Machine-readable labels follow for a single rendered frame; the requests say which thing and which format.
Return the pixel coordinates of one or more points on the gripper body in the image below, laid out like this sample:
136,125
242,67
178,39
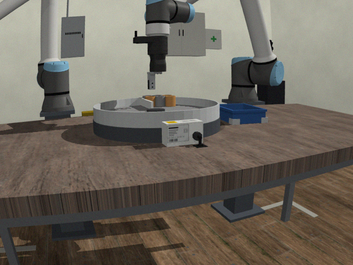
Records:
158,52

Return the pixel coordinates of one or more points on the bronze bushing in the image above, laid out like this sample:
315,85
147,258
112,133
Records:
150,101
170,101

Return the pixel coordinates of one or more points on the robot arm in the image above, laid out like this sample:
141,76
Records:
49,33
260,33

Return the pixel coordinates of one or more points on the grey turntable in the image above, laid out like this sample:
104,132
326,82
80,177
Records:
124,118

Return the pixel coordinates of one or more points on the grey corner guide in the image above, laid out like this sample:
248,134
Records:
234,121
264,120

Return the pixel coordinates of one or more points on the blue crate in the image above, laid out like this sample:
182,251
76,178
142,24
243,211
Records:
245,114

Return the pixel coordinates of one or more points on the steel bushing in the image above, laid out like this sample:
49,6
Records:
160,101

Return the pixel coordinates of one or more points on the white first aid box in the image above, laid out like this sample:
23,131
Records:
213,42

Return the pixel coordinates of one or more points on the white control box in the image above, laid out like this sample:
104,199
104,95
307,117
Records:
176,132

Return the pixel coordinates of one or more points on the yellow cart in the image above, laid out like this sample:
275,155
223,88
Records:
87,113

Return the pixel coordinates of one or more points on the wooden table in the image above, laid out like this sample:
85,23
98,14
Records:
165,165

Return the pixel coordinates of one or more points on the grey electrical panel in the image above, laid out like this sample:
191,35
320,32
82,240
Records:
73,44

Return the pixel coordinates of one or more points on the black cabinet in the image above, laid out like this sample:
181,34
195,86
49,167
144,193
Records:
271,95

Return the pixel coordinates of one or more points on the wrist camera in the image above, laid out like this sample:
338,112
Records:
140,40

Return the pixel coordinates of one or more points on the grey wall cabinet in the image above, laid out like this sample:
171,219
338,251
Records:
190,41

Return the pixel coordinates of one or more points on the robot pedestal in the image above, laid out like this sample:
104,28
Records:
73,230
238,203

